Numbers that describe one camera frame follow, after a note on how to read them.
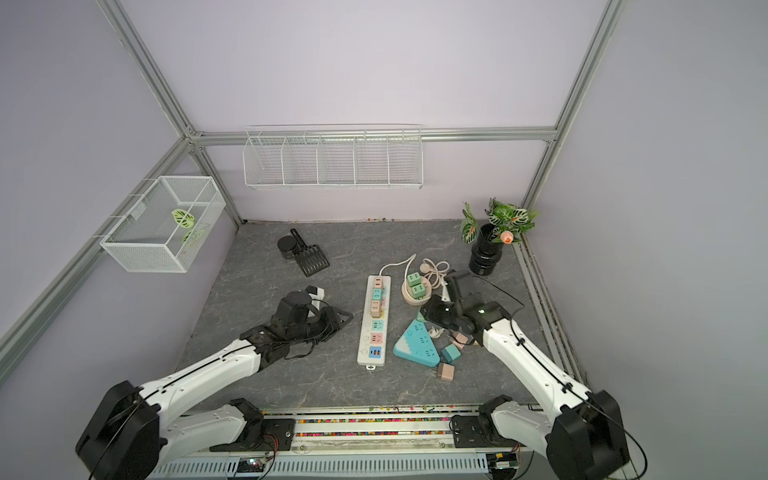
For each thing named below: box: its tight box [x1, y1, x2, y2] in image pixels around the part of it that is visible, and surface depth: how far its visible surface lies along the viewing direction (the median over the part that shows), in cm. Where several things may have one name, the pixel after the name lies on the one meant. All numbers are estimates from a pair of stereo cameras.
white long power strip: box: [357, 275, 392, 371], surface depth 91 cm
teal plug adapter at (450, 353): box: [441, 344, 461, 363], surface depth 86 cm
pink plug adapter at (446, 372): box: [438, 362, 455, 382], surface depth 82 cm
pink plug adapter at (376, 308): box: [371, 300, 381, 318], surface depth 91 cm
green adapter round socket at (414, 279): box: [407, 272, 421, 287], surface depth 98 cm
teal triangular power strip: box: [393, 319, 441, 368], surface depth 86 cm
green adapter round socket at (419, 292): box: [412, 284, 426, 300], surface depth 95 cm
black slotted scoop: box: [290, 228, 330, 278], surface depth 110 cm
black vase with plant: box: [454, 198, 539, 276], surface depth 89 cm
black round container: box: [277, 235, 298, 259], surface depth 111 cm
